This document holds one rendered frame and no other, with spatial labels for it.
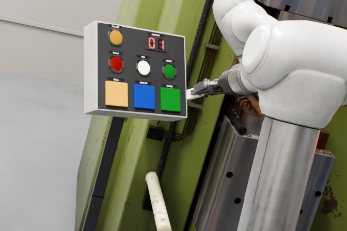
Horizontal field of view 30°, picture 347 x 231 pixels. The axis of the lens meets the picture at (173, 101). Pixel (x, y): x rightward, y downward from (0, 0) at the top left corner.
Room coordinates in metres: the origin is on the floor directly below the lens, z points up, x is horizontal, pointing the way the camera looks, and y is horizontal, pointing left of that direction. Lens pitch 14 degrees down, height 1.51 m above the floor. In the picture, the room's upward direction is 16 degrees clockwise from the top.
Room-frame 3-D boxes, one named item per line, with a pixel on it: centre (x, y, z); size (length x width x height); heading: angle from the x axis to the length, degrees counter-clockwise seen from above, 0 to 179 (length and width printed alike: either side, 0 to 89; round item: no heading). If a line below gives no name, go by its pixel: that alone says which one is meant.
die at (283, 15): (2.47, -0.33, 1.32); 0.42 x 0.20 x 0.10; 11
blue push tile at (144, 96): (1.97, 0.09, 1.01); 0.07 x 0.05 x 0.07; 126
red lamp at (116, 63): (1.95, 0.20, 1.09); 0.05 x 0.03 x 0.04; 101
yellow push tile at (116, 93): (1.91, 0.17, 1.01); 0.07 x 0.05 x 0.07; 126
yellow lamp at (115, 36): (1.98, 0.23, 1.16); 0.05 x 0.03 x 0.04; 101
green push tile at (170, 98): (2.03, 0.01, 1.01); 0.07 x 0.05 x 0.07; 126
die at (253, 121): (2.47, -0.33, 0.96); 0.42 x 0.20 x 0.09; 11
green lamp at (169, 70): (2.07, 0.04, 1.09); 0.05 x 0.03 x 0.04; 101
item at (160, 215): (2.11, -0.05, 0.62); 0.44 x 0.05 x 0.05; 11
